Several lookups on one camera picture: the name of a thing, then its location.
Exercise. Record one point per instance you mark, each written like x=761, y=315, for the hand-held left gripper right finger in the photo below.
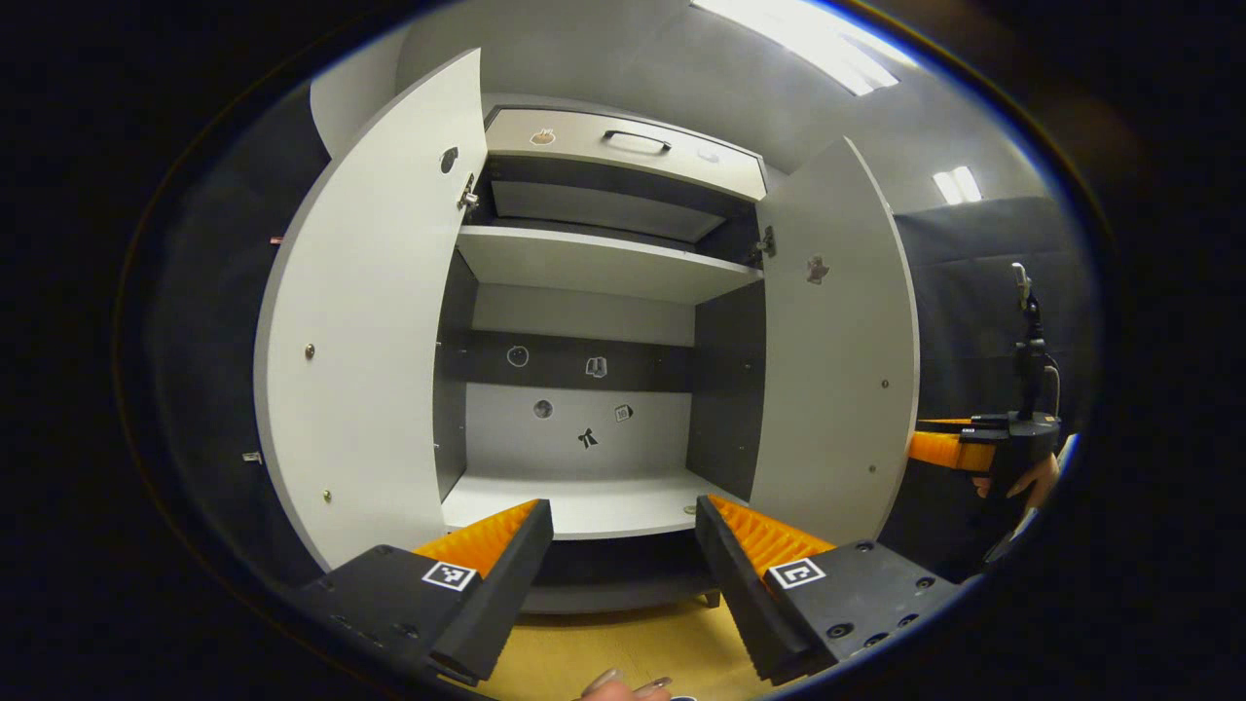
x=735, y=574

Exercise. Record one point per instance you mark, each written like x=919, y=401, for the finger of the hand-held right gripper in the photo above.
x=949, y=451
x=949, y=424

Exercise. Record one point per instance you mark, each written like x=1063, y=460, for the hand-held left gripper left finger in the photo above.
x=506, y=584

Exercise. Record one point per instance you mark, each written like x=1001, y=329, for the grey cabinet door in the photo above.
x=370, y=341
x=837, y=370

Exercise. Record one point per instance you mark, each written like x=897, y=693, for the grey cabinet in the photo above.
x=574, y=321

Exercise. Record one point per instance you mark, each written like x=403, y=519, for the metal door hinge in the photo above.
x=764, y=243
x=469, y=195

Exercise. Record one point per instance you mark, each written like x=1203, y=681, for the grey cabinet shelf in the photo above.
x=604, y=261

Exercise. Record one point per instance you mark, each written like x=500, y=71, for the grey cabinet drawer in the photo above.
x=584, y=146

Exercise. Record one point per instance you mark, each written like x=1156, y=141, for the black backdrop cloth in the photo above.
x=964, y=292

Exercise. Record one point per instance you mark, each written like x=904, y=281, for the small ceiling light panel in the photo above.
x=957, y=185

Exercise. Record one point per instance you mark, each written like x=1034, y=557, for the long ceiling light panel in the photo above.
x=818, y=39

